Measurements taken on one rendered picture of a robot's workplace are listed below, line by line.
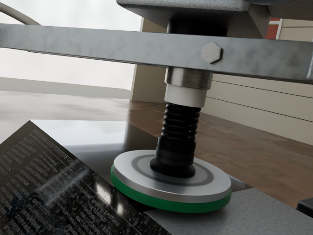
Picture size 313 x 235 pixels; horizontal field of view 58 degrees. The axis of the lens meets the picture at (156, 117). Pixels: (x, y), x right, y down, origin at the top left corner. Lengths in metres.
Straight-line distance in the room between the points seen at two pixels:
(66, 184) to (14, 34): 0.32
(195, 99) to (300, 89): 6.70
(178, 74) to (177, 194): 0.19
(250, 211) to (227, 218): 0.07
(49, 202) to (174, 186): 0.27
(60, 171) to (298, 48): 0.51
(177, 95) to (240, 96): 7.44
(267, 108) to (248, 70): 7.05
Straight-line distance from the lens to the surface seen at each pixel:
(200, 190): 0.46
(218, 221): 0.49
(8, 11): 1.13
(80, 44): 0.54
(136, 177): 0.46
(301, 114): 7.10
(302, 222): 0.59
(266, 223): 0.53
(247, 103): 7.77
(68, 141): 0.77
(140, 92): 8.85
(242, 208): 0.56
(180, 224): 0.45
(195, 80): 0.46
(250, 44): 0.42
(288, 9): 0.51
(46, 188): 0.66
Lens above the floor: 1.09
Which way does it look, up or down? 10 degrees down
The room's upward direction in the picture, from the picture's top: 9 degrees clockwise
